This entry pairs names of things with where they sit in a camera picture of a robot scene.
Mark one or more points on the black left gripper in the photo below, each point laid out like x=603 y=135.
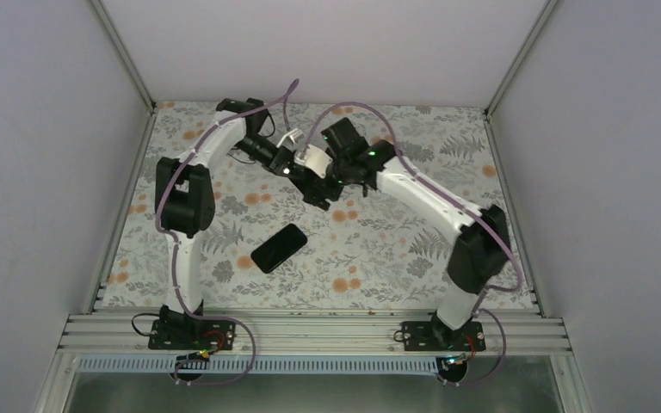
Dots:
x=281 y=159

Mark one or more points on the aluminium frame post left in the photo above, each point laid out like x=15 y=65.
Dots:
x=124 y=56

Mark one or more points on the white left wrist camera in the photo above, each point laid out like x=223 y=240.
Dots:
x=292 y=138

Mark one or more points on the black smartphone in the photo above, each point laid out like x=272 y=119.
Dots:
x=279 y=248

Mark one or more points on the slotted grey cable duct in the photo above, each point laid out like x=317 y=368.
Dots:
x=262 y=364

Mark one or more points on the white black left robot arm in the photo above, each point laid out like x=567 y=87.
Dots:
x=185 y=208

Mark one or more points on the aluminium front rail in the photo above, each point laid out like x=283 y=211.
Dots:
x=333 y=332

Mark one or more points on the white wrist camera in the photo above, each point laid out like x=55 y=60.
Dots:
x=314 y=159
x=292 y=138

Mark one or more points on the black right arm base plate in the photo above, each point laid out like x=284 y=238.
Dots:
x=428 y=336

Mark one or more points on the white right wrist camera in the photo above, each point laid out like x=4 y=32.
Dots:
x=314 y=159

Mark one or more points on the beige phone case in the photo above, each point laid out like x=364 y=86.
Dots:
x=318 y=200

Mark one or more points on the aluminium frame post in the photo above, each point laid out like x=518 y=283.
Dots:
x=124 y=56
x=528 y=43

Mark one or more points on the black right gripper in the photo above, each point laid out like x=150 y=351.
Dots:
x=317 y=198

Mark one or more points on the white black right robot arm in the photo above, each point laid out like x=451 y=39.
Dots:
x=479 y=235

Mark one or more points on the aluminium frame post right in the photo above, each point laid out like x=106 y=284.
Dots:
x=528 y=43

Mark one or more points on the floral patterned table mat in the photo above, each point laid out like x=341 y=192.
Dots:
x=367 y=251

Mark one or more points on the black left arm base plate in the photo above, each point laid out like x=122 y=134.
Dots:
x=194 y=335

